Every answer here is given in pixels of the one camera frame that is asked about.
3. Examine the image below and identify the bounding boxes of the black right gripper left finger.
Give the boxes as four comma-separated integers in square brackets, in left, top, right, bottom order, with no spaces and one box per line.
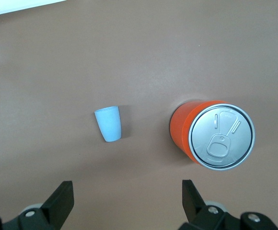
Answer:
[0,181,75,230]

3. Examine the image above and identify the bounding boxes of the light blue plastic cup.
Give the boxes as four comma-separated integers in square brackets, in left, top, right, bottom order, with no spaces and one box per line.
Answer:
[94,105,123,143]

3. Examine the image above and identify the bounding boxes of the brown table cloth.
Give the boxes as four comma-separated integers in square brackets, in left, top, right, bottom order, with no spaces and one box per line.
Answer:
[0,0,278,230]

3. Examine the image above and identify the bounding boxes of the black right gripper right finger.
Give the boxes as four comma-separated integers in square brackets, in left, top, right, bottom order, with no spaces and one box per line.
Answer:
[179,179,278,230]

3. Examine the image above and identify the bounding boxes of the orange can with silver lid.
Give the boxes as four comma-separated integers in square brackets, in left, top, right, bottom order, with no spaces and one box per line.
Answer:
[169,100,256,171]

